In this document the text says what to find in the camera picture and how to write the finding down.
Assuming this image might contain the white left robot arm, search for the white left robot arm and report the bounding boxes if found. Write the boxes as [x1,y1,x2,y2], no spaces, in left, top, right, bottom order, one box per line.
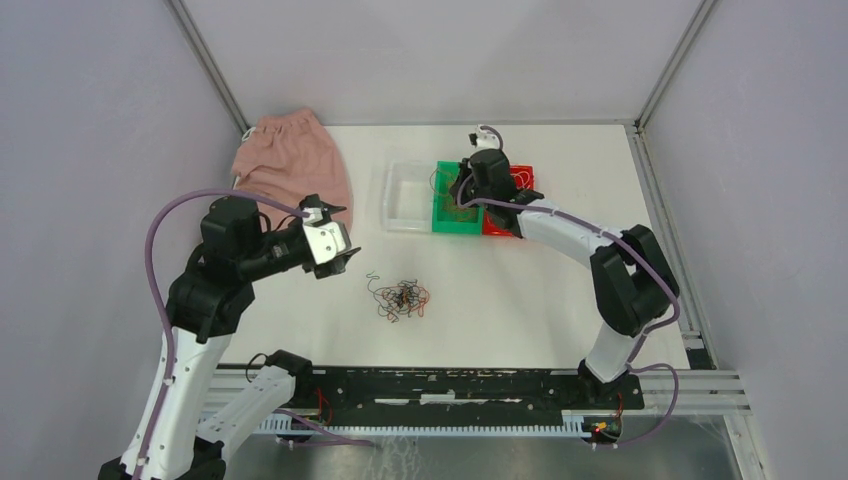
[99,189,356,479]

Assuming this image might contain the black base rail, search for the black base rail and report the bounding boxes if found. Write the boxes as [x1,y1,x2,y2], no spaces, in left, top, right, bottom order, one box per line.
[288,367,645,427]

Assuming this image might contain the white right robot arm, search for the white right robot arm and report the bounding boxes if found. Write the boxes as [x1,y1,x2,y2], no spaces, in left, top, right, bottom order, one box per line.
[449,149,681,408]

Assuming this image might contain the clear plastic bin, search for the clear plastic bin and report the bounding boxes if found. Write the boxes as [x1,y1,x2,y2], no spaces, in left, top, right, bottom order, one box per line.
[381,161,436,233]

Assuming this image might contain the green plastic bin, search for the green plastic bin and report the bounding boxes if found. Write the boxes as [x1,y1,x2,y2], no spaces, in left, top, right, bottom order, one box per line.
[429,161,483,236]

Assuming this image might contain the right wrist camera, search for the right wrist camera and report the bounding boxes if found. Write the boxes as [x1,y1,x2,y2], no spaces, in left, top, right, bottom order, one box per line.
[468,124,504,151]

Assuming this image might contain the red plastic bin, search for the red plastic bin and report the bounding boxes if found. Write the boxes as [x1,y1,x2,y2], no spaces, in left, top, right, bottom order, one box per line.
[482,165,535,237]

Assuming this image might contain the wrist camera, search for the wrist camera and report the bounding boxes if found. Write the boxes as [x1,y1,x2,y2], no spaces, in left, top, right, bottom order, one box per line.
[303,221,353,265]
[468,124,504,151]

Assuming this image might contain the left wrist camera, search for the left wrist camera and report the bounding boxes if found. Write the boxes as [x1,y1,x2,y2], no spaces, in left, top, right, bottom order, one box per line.
[303,221,353,265]

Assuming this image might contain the black cable tangle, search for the black cable tangle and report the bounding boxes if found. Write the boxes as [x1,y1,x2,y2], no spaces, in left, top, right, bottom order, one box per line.
[366,270,429,325]

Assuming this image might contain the pink cloth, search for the pink cloth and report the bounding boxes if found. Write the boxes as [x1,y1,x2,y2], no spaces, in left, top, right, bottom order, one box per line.
[231,108,354,230]

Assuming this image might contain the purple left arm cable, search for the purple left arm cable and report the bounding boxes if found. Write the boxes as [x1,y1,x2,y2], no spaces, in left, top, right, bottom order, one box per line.
[131,188,313,480]

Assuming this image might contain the orange cables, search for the orange cables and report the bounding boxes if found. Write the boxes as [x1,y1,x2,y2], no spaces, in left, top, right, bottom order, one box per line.
[430,165,482,223]

